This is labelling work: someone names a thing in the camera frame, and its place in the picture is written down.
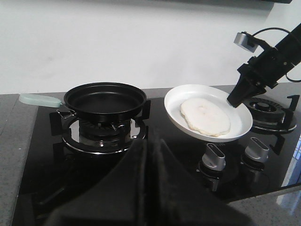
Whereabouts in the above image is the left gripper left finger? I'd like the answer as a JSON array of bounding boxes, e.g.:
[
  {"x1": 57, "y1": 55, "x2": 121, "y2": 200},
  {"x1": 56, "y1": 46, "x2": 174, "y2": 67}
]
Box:
[{"x1": 45, "y1": 140, "x2": 147, "y2": 226}]

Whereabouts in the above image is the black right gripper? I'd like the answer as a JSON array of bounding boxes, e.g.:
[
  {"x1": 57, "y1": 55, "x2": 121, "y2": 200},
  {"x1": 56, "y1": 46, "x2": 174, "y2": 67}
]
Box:
[{"x1": 227, "y1": 47, "x2": 295, "y2": 108}]

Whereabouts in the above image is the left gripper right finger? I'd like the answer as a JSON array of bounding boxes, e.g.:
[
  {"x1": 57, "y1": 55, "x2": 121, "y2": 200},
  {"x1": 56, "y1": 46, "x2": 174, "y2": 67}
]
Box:
[{"x1": 150, "y1": 131, "x2": 255, "y2": 226}]

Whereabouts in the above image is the fried egg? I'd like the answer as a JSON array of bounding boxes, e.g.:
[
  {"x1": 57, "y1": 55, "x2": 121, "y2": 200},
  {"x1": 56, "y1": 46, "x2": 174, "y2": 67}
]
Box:
[{"x1": 180, "y1": 98, "x2": 231, "y2": 137}]

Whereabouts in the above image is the white ceramic plate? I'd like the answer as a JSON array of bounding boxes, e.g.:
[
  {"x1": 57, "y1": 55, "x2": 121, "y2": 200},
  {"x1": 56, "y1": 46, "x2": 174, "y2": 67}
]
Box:
[{"x1": 164, "y1": 84, "x2": 253, "y2": 143}]

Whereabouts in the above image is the black frying pan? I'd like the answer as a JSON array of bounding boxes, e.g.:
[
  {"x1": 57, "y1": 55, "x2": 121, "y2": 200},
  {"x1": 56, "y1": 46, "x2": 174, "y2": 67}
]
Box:
[{"x1": 19, "y1": 82, "x2": 147, "y2": 118}]

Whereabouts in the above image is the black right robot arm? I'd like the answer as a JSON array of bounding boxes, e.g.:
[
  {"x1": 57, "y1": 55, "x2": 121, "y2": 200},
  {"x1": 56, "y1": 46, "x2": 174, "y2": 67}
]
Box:
[{"x1": 227, "y1": 25, "x2": 301, "y2": 108}]

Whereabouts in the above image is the right black burner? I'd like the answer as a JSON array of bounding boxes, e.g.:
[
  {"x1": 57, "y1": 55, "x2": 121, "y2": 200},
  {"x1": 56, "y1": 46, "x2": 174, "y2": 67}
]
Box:
[{"x1": 246, "y1": 98, "x2": 285, "y2": 119}]

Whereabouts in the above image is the black burner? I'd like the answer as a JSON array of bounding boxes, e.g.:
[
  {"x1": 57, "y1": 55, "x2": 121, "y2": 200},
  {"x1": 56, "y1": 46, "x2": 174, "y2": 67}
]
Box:
[
  {"x1": 79, "y1": 120, "x2": 131, "y2": 147},
  {"x1": 246, "y1": 98, "x2": 285, "y2": 119}
]

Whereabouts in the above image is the left silver stove knob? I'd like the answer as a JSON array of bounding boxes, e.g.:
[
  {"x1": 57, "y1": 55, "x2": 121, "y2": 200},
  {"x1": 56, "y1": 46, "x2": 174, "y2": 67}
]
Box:
[{"x1": 200, "y1": 143, "x2": 226, "y2": 172}]

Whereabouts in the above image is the silver stove knob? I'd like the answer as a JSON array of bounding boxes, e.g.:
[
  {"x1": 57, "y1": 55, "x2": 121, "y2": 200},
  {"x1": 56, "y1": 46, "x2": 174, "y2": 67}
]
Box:
[
  {"x1": 245, "y1": 137, "x2": 269, "y2": 163},
  {"x1": 200, "y1": 143, "x2": 226, "y2": 172}
]

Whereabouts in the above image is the right black pan support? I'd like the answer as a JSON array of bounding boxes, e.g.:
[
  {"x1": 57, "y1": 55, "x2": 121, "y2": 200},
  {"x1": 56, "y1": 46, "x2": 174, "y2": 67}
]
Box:
[{"x1": 243, "y1": 95, "x2": 300, "y2": 155}]

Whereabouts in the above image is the black pan support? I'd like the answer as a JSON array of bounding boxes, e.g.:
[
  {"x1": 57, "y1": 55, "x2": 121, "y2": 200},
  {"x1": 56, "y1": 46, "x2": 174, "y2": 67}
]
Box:
[
  {"x1": 49, "y1": 100, "x2": 151, "y2": 155},
  {"x1": 243, "y1": 95, "x2": 300, "y2": 155}
]

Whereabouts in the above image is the right silver stove knob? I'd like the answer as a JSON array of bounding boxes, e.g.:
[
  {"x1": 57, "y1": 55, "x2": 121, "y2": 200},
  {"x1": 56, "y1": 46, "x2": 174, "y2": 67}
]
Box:
[{"x1": 245, "y1": 137, "x2": 269, "y2": 163}]

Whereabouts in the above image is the left black burner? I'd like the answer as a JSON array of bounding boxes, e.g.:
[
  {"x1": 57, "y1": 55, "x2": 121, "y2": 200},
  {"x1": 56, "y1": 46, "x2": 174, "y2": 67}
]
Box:
[{"x1": 79, "y1": 120, "x2": 131, "y2": 147}]

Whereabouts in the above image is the black glass gas stove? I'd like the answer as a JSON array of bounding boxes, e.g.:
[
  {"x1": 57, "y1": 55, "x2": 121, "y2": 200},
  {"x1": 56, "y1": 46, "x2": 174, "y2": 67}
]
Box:
[{"x1": 12, "y1": 83, "x2": 301, "y2": 226}]

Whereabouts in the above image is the left black pan support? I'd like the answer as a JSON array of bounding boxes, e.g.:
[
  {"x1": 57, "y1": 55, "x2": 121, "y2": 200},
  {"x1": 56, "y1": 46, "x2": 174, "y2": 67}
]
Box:
[{"x1": 49, "y1": 100, "x2": 151, "y2": 155}]

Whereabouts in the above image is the black camera cable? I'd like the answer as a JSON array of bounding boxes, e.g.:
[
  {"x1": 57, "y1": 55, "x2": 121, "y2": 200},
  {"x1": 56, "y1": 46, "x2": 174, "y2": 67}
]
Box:
[{"x1": 253, "y1": 27, "x2": 301, "y2": 83}]

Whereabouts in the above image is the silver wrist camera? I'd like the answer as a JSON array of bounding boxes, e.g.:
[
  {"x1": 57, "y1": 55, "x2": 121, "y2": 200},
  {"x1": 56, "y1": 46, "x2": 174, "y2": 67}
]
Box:
[{"x1": 234, "y1": 32, "x2": 258, "y2": 53}]

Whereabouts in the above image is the wire pan reducer rack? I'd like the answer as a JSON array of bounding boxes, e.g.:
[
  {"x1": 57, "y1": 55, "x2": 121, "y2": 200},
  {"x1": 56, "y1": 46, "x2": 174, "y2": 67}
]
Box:
[{"x1": 57, "y1": 109, "x2": 131, "y2": 130}]

